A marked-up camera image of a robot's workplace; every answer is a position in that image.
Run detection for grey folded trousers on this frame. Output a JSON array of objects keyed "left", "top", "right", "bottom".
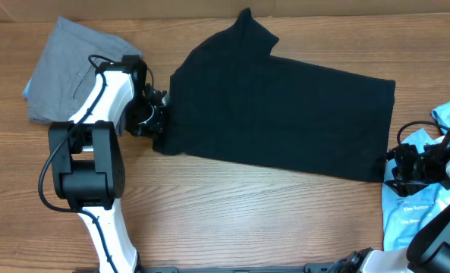
[{"left": 27, "top": 17, "right": 143, "bottom": 124}]

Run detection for light blue t-shirt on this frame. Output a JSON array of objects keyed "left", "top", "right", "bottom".
[{"left": 382, "top": 102, "right": 450, "bottom": 251}]

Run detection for light blue cloth under trousers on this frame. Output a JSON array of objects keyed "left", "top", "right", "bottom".
[{"left": 22, "top": 79, "right": 32, "bottom": 99}]

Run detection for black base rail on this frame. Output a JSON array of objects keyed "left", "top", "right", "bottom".
[{"left": 72, "top": 262, "right": 347, "bottom": 273}]

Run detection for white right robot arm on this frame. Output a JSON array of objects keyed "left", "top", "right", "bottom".
[{"left": 326, "top": 124, "right": 450, "bottom": 273}]

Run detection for black t-shirt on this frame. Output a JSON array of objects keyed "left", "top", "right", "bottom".
[{"left": 153, "top": 9, "right": 395, "bottom": 182}]

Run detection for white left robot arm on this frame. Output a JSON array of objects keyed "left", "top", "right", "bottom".
[{"left": 38, "top": 55, "right": 168, "bottom": 272}]

